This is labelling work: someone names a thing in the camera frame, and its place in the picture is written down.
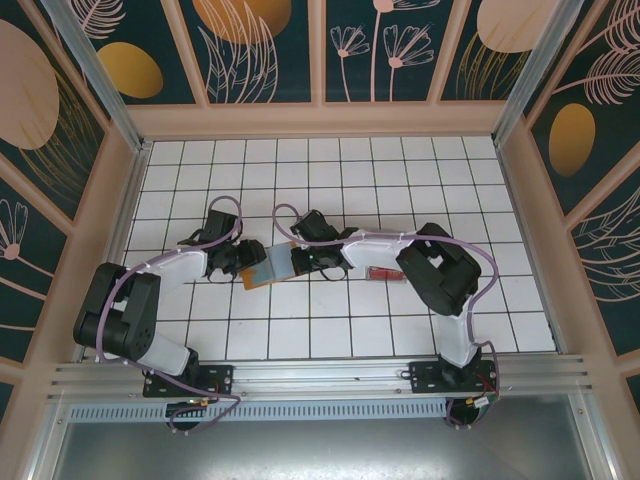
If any orange leather card holder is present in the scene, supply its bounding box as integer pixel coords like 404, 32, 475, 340
238, 242, 301, 292

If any clear acrylic card stand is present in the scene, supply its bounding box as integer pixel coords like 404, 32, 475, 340
364, 264, 407, 285

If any grey metal sheet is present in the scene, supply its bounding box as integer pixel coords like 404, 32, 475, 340
29, 394, 616, 480

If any green circuit board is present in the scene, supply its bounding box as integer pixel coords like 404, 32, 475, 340
467, 392, 501, 424

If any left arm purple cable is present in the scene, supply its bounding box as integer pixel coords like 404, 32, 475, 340
97, 196, 244, 436

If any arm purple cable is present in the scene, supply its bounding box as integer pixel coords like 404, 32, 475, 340
272, 203, 501, 431
97, 196, 244, 436

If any aluminium mounting rail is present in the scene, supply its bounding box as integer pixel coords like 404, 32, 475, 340
47, 353, 599, 401

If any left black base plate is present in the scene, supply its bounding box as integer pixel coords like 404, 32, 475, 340
143, 364, 235, 399

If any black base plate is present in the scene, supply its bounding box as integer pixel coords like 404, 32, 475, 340
408, 360, 501, 395
143, 364, 235, 399

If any grey slotted cable duct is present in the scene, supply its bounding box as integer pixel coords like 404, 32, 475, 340
67, 398, 451, 422

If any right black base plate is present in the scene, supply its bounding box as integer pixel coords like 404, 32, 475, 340
408, 360, 501, 395

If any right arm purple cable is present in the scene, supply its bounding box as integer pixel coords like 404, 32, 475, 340
272, 203, 501, 431

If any aluminium frame post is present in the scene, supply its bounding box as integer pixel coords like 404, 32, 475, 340
491, 0, 596, 147
39, 0, 154, 154

